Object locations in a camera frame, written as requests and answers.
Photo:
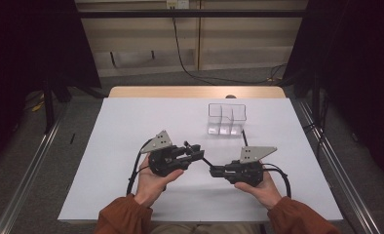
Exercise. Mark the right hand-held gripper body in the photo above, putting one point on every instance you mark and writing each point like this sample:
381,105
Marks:
255,152

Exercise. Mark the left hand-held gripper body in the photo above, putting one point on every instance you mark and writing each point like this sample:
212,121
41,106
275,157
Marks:
157,143

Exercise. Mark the clear acrylic organizer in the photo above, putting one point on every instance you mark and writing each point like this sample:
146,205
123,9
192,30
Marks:
212,128

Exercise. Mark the person's right hand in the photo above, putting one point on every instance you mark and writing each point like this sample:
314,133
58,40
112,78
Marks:
264,191

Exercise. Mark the person's left hand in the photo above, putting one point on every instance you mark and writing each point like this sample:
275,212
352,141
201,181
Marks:
151,188

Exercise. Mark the white table sheet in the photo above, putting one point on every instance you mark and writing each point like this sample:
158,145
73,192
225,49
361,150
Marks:
115,130

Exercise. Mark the small black floor object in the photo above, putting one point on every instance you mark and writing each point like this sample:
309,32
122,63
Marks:
72,138

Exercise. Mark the black stand post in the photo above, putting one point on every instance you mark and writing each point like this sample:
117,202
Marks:
48,104
316,94

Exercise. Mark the metal floor rail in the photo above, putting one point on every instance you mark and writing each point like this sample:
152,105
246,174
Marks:
27,175
365,214

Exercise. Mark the white wall socket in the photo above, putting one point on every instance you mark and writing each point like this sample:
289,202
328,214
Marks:
177,3

